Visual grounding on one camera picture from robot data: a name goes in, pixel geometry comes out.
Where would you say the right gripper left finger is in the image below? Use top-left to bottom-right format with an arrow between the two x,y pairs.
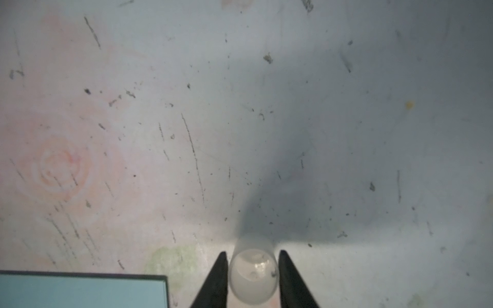
190,252 -> 229,308

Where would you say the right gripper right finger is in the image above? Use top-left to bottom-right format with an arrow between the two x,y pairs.
279,250 -> 319,308

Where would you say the clear glue stick cap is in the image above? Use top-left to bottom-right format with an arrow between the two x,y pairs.
228,233 -> 279,305

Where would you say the teal envelope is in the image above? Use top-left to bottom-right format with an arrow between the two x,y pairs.
1,271 -> 169,307

